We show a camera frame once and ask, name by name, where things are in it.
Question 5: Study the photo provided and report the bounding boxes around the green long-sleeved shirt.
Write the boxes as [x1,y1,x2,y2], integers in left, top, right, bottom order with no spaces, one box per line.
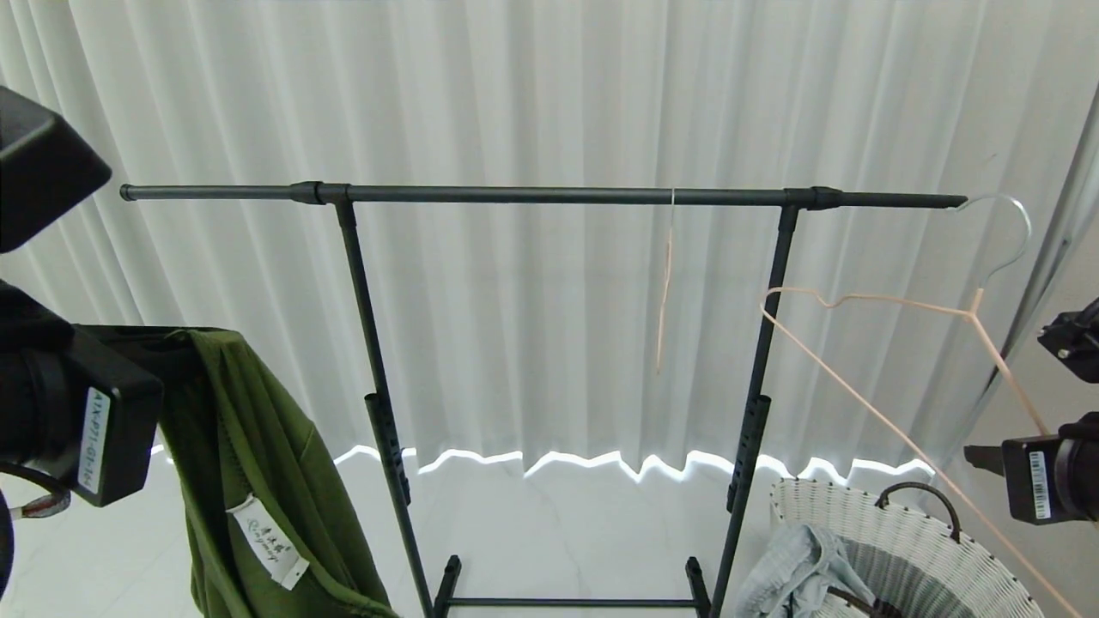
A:
[159,329,401,618]

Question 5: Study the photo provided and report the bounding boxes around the black clothes rack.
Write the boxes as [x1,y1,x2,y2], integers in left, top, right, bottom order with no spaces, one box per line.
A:
[119,180,969,618]

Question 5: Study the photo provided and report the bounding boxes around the pink clothes hanger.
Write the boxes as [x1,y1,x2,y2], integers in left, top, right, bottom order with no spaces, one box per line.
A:
[758,193,1085,618]
[655,187,677,376]

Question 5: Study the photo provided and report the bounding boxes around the white laundry basket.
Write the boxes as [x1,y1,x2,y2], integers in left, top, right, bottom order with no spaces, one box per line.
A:
[767,477,1045,618]

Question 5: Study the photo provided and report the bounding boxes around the white curtain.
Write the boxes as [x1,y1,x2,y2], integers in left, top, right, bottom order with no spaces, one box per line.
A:
[0,0,1099,483]

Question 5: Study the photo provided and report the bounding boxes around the pale grey garment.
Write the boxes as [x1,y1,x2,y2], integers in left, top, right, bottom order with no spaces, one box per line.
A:
[732,523,878,618]

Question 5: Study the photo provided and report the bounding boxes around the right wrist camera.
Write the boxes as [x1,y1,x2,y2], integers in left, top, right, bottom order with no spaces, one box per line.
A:
[1036,296,1099,385]

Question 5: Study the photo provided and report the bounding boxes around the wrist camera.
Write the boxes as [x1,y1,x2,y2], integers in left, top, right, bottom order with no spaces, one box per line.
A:
[0,86,113,255]
[1036,296,1099,385]

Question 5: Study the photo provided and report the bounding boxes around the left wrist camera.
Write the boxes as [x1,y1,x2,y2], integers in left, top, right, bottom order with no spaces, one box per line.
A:
[0,86,113,255]

